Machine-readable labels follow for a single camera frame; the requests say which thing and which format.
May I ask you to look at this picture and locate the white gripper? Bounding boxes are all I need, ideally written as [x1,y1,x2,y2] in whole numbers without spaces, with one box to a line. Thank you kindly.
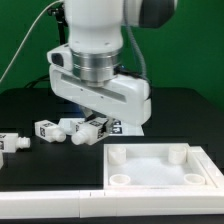
[49,65,151,133]

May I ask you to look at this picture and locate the white square tabletop tray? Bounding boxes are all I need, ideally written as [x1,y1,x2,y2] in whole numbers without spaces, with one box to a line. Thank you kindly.
[103,143,215,190]

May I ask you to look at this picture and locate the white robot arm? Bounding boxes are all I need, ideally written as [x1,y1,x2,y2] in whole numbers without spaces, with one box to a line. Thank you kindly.
[47,0,178,126]

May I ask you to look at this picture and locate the white fiducial marker sheet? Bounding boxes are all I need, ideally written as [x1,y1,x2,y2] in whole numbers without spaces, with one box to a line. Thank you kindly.
[59,117,145,137]

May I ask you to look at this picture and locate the white L-shaped fence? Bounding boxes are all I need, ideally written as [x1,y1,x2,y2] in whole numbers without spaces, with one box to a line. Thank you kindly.
[0,146,224,219]

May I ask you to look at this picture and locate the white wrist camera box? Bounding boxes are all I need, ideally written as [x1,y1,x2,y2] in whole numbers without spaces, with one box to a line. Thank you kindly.
[47,44,73,71]

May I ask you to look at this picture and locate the black cables at base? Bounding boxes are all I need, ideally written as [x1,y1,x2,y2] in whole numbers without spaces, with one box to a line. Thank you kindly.
[23,74,51,89]

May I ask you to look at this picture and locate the black camera stand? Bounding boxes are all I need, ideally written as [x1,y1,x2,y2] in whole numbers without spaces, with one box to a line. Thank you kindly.
[47,3,68,45]

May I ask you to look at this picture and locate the white cable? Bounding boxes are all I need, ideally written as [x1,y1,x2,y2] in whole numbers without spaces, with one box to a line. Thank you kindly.
[0,0,66,84]

